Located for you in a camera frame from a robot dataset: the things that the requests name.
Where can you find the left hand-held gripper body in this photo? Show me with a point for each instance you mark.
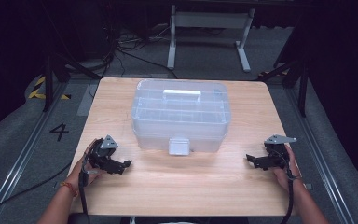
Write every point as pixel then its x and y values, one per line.
pixel 101 154

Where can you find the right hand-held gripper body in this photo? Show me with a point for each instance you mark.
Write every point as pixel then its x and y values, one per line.
pixel 276 155

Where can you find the person's left hand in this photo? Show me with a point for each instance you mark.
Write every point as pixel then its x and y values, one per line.
pixel 90 172

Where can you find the person's right hand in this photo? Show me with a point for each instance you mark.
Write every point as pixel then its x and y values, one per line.
pixel 287 177

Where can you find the clear plastic storage box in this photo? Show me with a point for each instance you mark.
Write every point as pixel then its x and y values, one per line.
pixel 180 115

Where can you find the black tripod stand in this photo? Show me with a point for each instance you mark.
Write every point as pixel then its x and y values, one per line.
pixel 303 84
pixel 48 81

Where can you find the yellow black floor tape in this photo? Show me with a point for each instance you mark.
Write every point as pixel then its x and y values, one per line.
pixel 38 90

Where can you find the white metal desk frame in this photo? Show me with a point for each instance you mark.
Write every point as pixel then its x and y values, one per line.
pixel 209 20

